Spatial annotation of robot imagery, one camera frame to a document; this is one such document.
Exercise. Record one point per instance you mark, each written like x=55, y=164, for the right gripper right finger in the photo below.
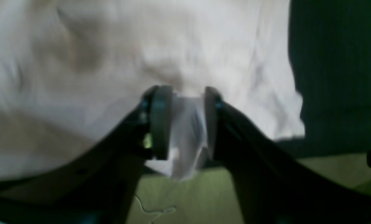
x=271, y=187

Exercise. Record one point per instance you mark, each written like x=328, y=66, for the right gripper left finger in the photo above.
x=98, y=187

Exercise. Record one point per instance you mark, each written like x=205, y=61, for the pink T-shirt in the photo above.
x=70, y=70

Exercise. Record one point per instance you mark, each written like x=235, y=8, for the black table cloth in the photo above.
x=330, y=53

